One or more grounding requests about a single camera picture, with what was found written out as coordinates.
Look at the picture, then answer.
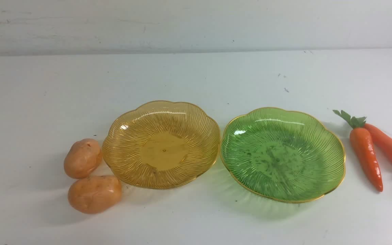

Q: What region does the toy carrot with leaves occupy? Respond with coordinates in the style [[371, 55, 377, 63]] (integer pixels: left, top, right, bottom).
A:
[[333, 110, 383, 193]]

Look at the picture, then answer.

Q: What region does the green ribbed plastic plate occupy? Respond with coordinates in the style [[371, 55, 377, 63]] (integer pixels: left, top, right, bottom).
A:
[[219, 107, 346, 203]]

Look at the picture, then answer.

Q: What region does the toy potato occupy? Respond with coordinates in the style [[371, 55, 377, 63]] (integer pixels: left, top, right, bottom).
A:
[[64, 138, 102, 179], [67, 176, 123, 214]]

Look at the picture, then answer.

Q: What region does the amber ribbed plastic plate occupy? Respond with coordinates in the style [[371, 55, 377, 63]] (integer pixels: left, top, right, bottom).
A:
[[102, 100, 221, 190]]

